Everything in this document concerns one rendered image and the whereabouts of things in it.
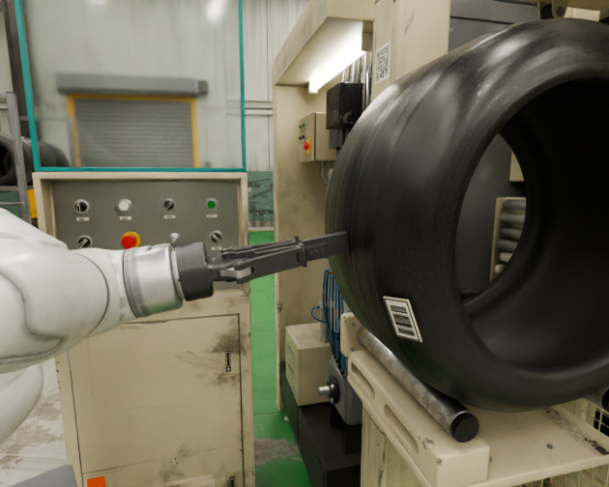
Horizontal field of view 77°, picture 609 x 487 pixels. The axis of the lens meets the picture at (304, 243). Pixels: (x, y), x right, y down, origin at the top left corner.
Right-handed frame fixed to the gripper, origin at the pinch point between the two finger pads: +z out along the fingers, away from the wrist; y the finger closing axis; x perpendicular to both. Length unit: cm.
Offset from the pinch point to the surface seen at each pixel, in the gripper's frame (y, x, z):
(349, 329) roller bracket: 24.8, 25.6, 10.2
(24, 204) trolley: 318, -10, -163
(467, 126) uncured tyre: -11.9, -13.6, 15.5
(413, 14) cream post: 27, -39, 33
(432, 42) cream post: 27, -33, 38
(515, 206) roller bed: 34, 7, 64
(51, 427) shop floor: 151, 101, -112
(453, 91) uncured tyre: -9.8, -17.9, 15.4
